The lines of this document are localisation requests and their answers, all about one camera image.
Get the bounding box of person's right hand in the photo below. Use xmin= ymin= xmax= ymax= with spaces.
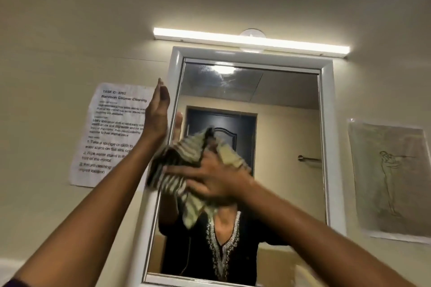
xmin=163 ymin=148 xmax=255 ymax=207

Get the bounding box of person's left hand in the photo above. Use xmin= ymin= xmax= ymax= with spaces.
xmin=143 ymin=77 xmax=172 ymax=144

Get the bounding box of checkered cleaning cloth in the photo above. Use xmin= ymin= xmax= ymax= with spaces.
xmin=145 ymin=127 xmax=251 ymax=230

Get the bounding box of white framed mirror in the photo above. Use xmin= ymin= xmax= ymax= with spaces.
xmin=126 ymin=45 xmax=347 ymax=287

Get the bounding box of person's right forearm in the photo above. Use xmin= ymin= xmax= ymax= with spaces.
xmin=235 ymin=179 xmax=417 ymax=287

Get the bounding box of person's left forearm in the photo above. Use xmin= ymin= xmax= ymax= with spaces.
xmin=12 ymin=135 xmax=169 ymax=287

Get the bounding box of person's black top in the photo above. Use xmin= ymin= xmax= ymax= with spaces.
xmin=6 ymin=278 xmax=34 ymax=287

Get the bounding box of printed instruction sheet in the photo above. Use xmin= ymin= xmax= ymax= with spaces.
xmin=68 ymin=82 xmax=159 ymax=191

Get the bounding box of white tube light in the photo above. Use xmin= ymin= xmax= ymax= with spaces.
xmin=153 ymin=26 xmax=351 ymax=59

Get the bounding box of round white light base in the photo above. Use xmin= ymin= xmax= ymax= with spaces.
xmin=238 ymin=28 xmax=267 ymax=52

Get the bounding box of paper sheet with figure drawing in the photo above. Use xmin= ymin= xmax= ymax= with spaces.
xmin=347 ymin=117 xmax=431 ymax=245

